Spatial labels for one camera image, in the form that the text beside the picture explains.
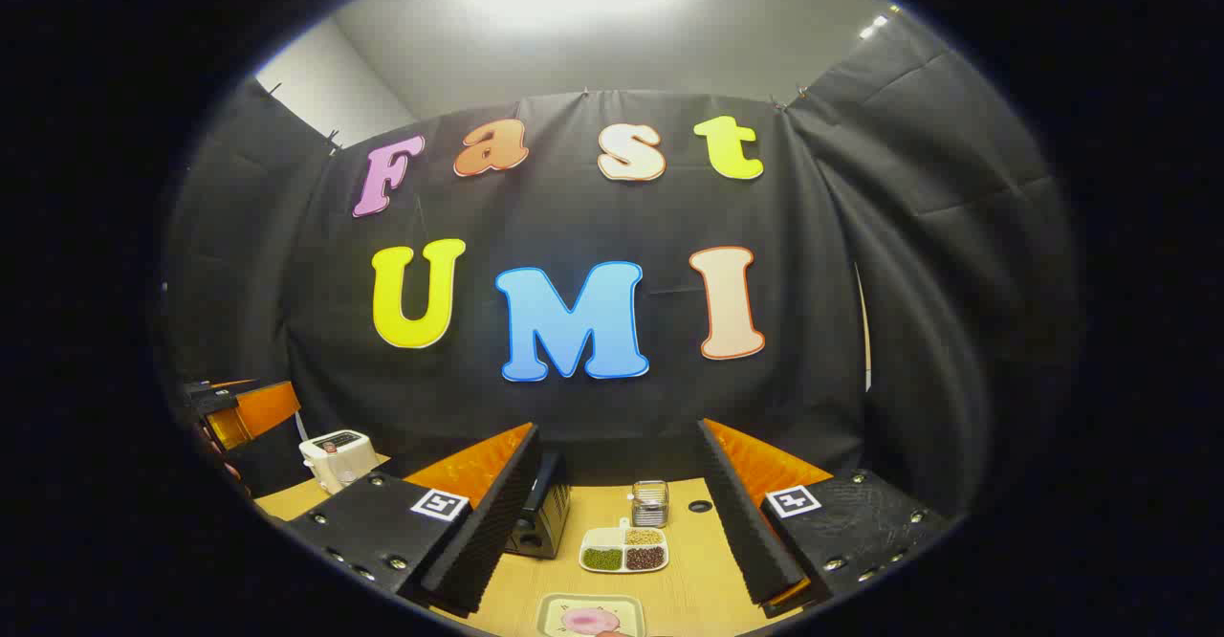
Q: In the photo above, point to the black backdrop cloth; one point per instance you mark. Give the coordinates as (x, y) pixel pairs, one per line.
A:
(841, 283)

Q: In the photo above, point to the white square plate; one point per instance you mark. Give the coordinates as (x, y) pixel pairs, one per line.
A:
(555, 613)

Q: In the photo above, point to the pink ham slice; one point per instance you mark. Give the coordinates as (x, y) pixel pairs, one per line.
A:
(588, 620)

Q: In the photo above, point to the white divided dish of beans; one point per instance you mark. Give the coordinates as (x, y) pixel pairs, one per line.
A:
(623, 549)

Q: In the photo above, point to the white toaster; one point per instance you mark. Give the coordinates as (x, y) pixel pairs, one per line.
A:
(339, 460)

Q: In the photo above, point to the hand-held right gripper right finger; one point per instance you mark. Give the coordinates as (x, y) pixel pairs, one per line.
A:
(741, 522)

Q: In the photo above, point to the small ceiling light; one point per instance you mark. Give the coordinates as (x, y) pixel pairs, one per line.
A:
(875, 25)

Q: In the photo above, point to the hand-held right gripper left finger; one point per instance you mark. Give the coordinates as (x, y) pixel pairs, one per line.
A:
(497, 513)

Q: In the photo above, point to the black electric oven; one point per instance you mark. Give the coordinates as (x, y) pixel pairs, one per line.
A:
(543, 522)

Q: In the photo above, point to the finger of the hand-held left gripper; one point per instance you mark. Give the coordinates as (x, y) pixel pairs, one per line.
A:
(268, 412)

